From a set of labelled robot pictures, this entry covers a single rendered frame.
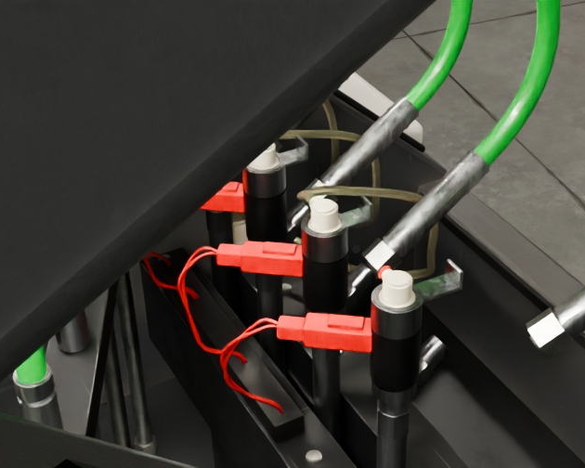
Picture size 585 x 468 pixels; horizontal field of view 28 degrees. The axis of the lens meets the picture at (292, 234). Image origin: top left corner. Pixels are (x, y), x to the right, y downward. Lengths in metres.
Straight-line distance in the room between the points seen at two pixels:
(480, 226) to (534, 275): 0.08
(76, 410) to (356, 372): 0.25
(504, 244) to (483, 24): 2.60
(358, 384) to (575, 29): 2.83
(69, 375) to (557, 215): 2.15
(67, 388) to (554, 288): 0.44
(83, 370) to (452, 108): 2.52
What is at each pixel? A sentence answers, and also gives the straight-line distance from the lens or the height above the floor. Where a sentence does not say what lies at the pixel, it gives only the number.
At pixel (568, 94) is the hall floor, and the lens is 3.21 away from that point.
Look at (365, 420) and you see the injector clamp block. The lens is 0.77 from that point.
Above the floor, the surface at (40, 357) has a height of 1.17.
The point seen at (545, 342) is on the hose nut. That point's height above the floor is 1.13.
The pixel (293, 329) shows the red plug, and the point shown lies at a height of 1.10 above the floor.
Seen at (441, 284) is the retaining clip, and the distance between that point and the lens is 0.65.
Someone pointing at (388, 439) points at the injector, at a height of 1.02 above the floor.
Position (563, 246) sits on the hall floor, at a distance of 2.62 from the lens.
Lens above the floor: 1.52
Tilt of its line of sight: 36 degrees down
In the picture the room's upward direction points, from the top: 2 degrees counter-clockwise
